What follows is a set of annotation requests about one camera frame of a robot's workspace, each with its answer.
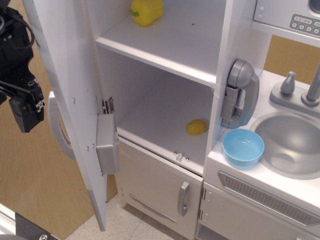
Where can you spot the small yellow toy lemon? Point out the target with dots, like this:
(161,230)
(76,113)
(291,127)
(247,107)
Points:
(196,127)

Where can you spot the grey oven vent panel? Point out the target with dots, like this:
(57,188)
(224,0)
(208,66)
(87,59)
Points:
(268,200)

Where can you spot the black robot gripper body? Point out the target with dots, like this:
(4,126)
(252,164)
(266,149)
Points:
(16,41)

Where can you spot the white toy fridge cabinet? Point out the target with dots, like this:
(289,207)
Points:
(175,70)

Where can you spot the metal door hinge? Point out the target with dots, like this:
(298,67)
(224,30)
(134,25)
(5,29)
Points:
(108,106)

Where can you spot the grey toy telephone handset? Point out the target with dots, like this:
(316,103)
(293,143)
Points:
(241,95)

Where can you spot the grey freezer door handle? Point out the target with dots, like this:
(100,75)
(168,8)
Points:
(182,207)

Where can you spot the white curved door handle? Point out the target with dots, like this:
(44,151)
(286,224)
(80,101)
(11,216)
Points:
(57,127)

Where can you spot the light blue plastic bowl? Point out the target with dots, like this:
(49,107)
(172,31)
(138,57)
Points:
(242,148)

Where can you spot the white lower freezer door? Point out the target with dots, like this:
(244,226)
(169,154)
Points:
(151,184)

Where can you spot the white oven door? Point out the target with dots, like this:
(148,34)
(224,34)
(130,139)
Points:
(226,217)

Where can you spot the white magnetic door catch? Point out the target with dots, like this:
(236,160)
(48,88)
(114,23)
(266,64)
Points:
(180,157)

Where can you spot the white toy microwave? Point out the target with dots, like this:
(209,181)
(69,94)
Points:
(295,19)

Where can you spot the white fridge door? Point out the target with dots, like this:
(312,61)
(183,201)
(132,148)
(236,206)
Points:
(62,33)

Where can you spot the grey door shelf box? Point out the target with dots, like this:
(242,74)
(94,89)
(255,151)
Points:
(107,144)

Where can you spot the yellow toy bell pepper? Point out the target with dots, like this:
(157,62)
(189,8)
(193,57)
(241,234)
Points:
(145,12)

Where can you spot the grey toy sink basin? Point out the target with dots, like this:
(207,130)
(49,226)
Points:
(291,144)

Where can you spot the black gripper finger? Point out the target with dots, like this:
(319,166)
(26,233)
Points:
(27,114)

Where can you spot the grey toy faucet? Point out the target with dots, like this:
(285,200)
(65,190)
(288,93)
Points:
(289,95)

